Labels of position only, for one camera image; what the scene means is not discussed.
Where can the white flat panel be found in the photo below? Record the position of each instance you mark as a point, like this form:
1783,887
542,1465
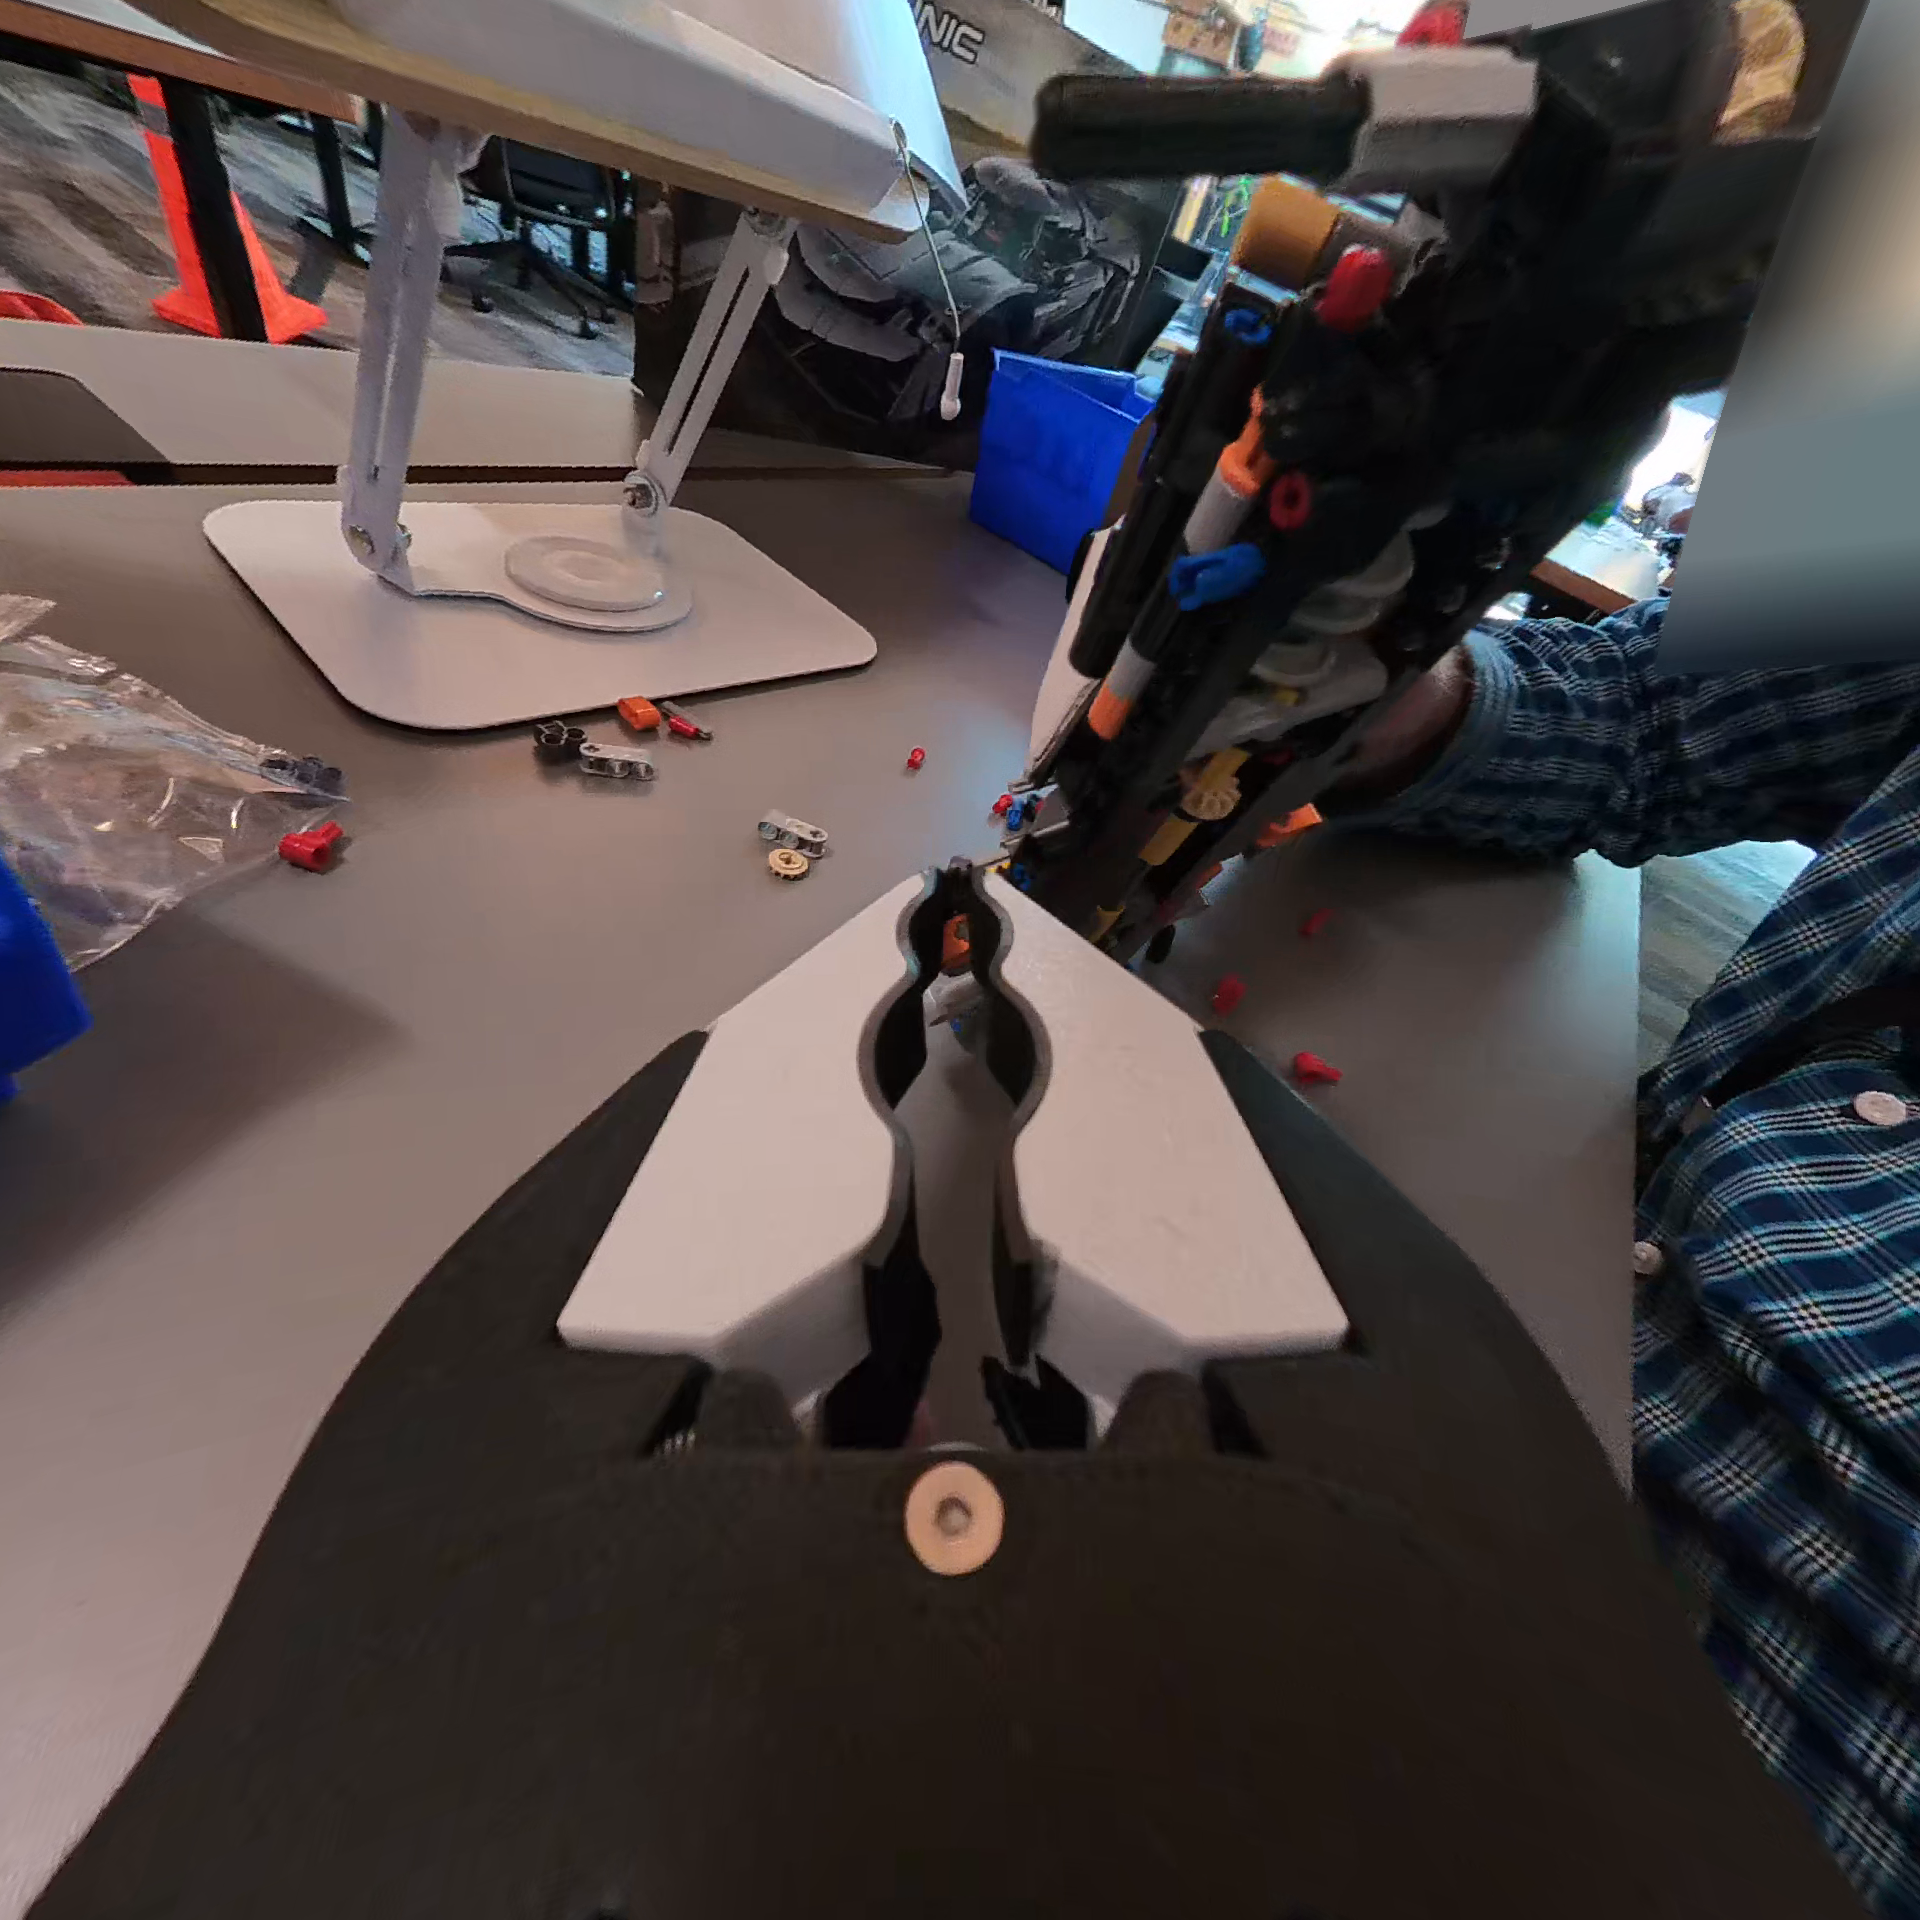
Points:
629,76

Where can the small clear plastic bag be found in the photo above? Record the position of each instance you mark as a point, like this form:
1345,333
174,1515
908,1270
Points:
135,781

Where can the blue storage bin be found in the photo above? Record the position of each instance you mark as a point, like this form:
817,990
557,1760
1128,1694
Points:
1049,451
33,990

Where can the wooden table with black legs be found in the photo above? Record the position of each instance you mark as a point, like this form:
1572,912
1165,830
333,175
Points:
119,54

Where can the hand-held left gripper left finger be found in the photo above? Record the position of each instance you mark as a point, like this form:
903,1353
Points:
735,1184

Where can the person's right forearm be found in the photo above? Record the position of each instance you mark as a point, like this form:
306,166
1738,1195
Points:
1589,721

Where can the small dark lego piece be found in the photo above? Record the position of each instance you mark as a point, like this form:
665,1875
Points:
311,773

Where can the orange traffic cone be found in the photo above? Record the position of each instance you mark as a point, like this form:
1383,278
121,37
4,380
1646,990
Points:
210,255

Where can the small black lego connector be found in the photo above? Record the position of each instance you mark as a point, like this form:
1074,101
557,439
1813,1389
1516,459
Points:
561,744

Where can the short grey lego beam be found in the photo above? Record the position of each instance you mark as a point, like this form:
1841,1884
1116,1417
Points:
792,830
618,763

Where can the black office chair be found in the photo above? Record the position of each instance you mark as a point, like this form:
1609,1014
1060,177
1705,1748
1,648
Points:
546,212

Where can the large black lego model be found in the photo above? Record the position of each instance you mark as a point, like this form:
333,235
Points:
1441,406

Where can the white stand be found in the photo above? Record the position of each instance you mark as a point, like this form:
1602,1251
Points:
569,629

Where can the small black lego piece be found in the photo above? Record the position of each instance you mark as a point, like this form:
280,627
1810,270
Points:
957,939

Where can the person's torso in plaid shirt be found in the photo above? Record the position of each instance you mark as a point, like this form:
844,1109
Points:
1799,1349

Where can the red lego bush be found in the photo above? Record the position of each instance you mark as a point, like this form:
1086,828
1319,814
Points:
311,846

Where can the tan lego gear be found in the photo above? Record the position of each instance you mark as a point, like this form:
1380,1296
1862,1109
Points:
790,864

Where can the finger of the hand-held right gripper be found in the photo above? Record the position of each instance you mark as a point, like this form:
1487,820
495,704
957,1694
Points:
1100,593

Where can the small orange lego piece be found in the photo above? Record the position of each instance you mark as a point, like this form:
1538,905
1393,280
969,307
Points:
638,715

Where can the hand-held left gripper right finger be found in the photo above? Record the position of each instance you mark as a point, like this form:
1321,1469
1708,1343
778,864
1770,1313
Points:
1170,1184

